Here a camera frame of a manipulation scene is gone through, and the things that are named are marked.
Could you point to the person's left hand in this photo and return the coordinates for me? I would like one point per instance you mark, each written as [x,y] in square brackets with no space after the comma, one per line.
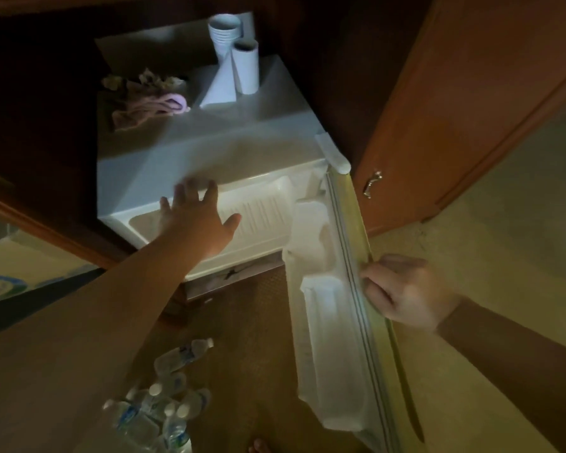
[195,221]

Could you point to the person's right hand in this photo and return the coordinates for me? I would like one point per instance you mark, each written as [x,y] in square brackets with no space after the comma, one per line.
[412,292]

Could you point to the person's right fingers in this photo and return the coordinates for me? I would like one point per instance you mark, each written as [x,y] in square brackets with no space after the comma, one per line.
[377,285]

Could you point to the person's left thumb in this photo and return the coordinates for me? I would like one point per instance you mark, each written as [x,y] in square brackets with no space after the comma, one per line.
[230,225]

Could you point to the person's left little finger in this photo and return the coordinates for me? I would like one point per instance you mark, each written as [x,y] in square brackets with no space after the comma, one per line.
[165,207]

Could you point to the white mini fridge door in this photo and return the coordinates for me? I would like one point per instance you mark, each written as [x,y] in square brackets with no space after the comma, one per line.
[332,325]

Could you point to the person's left forearm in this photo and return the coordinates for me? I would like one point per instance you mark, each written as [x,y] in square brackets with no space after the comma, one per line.
[89,353]

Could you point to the person's right forearm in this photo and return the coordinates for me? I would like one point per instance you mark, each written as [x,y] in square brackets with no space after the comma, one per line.
[519,367]

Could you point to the white ribbed fridge tray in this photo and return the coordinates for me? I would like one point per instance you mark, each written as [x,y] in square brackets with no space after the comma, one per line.
[259,212]

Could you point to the white mini fridge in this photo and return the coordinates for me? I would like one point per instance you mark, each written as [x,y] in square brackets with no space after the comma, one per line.
[217,146]

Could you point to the pink cloth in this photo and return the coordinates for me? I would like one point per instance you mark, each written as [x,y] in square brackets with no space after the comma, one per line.
[148,110]

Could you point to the crumpled dried flowers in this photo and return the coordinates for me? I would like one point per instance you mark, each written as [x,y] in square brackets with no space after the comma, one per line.
[144,81]

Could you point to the white folded paper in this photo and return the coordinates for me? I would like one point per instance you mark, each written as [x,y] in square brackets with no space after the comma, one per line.
[219,87]

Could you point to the dark brown wooden cabinet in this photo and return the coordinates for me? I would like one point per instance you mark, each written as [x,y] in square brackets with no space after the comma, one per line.
[37,113]

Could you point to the cardboard box with blue print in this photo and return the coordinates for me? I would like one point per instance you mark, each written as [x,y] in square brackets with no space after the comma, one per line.
[14,273]

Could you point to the stack of white paper cups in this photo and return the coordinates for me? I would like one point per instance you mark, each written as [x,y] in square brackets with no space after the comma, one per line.
[224,35]

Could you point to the cluster of clear water bottles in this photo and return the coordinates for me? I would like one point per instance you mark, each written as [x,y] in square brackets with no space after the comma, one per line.
[170,400]

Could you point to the brown wooden cabinet door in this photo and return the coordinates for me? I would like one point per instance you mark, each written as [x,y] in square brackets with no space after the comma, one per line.
[453,98]

